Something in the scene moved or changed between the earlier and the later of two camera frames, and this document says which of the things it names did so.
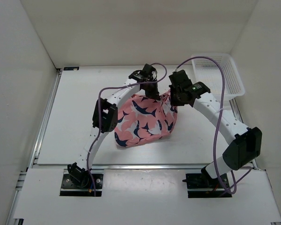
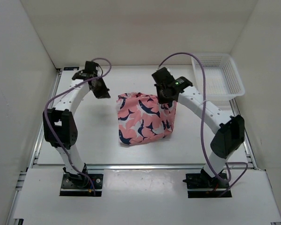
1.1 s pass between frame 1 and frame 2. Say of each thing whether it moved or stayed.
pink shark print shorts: stayed
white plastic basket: stayed
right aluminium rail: stayed
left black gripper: moved
